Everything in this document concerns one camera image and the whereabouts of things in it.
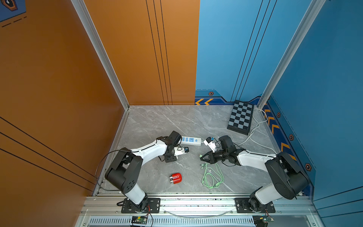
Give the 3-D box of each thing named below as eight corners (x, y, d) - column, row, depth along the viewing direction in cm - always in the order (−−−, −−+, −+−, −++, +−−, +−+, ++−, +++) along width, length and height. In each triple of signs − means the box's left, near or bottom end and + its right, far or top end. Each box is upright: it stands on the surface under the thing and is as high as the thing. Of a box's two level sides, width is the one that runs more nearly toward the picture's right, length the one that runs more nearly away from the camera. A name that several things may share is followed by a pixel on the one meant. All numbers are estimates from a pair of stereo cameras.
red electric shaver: (169, 183, 83) (169, 182, 80) (170, 174, 86) (169, 172, 83) (181, 183, 83) (181, 182, 80) (181, 174, 86) (181, 172, 83)
